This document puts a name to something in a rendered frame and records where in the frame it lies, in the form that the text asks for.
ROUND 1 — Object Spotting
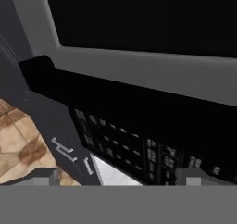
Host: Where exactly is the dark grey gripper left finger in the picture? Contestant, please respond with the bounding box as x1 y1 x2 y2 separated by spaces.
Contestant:
2 168 60 187

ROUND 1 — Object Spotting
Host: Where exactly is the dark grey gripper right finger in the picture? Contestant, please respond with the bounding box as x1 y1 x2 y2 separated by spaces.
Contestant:
174 167 237 187

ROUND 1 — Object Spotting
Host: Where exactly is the black microwave with buttons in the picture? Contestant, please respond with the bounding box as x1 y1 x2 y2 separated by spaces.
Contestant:
18 55 237 187

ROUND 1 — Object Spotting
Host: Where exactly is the grey microwave door, black window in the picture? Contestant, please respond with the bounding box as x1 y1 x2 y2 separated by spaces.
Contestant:
6 0 237 107

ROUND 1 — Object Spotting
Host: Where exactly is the dark grey cupboard run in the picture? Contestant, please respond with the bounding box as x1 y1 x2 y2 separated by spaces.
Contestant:
0 0 104 187

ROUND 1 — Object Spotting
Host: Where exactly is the grey cupboard handle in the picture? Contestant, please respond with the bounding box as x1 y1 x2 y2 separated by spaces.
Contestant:
82 156 94 177
50 136 68 152
58 145 79 163

